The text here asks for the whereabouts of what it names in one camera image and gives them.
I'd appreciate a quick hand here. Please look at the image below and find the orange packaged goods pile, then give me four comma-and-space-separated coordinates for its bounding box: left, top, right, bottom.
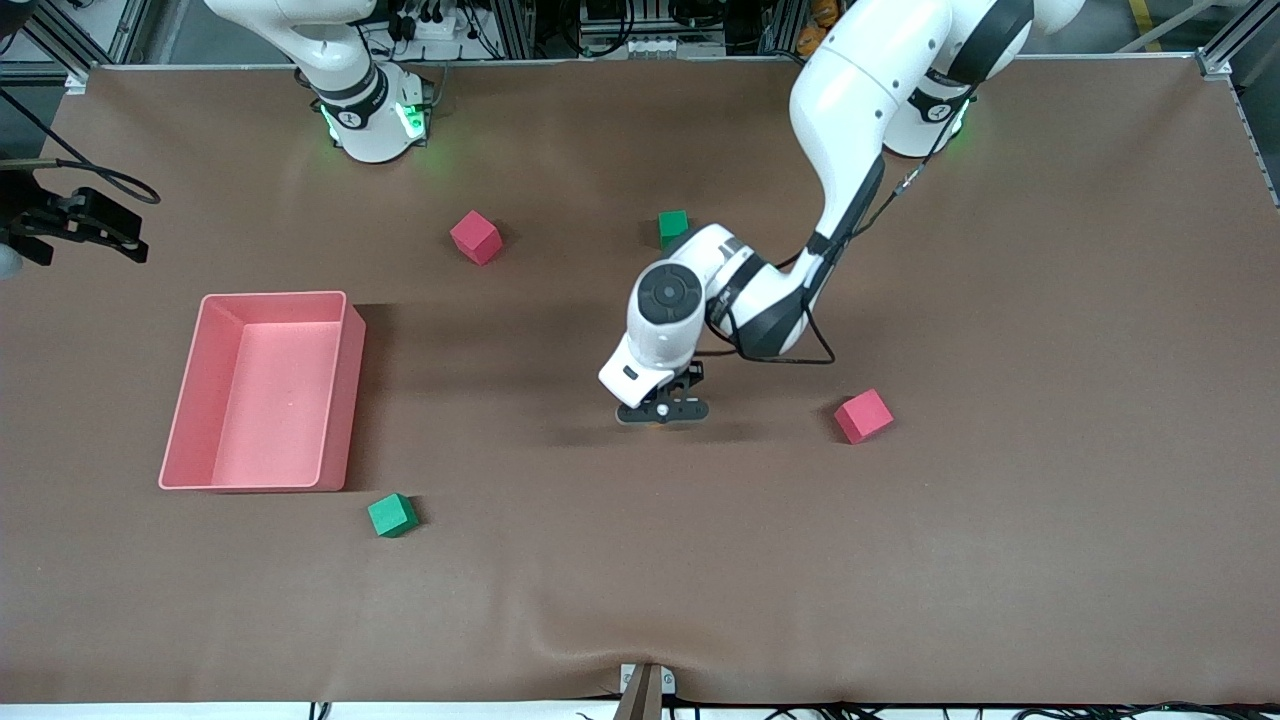
797, 0, 843, 57

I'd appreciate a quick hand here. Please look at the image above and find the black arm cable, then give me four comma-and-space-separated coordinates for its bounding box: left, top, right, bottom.
698, 90, 976, 367
0, 88, 162, 206

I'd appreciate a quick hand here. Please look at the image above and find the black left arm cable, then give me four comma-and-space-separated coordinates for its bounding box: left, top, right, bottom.
698, 90, 976, 367

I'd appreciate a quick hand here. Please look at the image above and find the pink foam cube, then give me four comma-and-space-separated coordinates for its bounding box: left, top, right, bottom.
449, 210, 504, 267
834, 388, 895, 445

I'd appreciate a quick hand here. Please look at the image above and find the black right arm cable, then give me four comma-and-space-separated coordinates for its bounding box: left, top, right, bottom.
0, 88, 162, 206

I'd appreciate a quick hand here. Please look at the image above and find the pink plastic tray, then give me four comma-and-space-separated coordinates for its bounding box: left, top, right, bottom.
158, 291, 367, 493

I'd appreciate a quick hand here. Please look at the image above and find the metal table edge bracket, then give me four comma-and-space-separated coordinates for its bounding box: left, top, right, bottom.
619, 662, 677, 720

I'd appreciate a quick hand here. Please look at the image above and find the brown table cloth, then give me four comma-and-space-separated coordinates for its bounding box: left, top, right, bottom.
0, 55, 1280, 706

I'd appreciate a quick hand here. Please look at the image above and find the white power strip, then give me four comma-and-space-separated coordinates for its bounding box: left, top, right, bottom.
392, 0, 463, 41

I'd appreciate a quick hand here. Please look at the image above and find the white terminal strip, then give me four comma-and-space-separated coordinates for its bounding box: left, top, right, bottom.
625, 36, 728, 59

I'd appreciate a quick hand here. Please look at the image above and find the aluminium frame profile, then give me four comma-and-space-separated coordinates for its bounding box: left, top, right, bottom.
1195, 0, 1280, 81
35, 0, 151, 81

